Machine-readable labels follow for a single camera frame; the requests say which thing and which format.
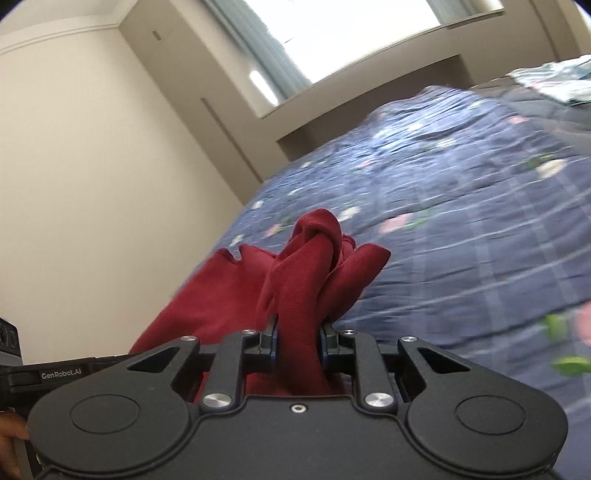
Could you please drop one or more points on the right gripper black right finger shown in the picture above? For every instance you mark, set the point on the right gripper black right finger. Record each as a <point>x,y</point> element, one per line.
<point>358,355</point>

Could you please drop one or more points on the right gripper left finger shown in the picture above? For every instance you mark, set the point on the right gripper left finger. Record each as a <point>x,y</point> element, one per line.
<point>240,353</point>

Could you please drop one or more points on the red sweater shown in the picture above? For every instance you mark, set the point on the red sweater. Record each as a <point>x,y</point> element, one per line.
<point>314,280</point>

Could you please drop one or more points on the person's left hand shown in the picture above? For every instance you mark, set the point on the person's left hand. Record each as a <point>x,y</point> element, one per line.
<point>12,426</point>

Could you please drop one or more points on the blue plaid floral quilt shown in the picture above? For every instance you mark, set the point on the blue plaid floral quilt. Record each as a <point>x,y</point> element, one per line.
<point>482,197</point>

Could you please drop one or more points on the pale blue curtain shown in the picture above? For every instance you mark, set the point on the pale blue curtain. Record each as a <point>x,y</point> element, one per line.
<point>252,36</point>

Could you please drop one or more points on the bright window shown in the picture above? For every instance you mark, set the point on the bright window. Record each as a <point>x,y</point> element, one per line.
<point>322,37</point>

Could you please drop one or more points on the light patterned pillow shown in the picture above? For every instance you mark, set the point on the light patterned pillow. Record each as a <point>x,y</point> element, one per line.
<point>567,82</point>

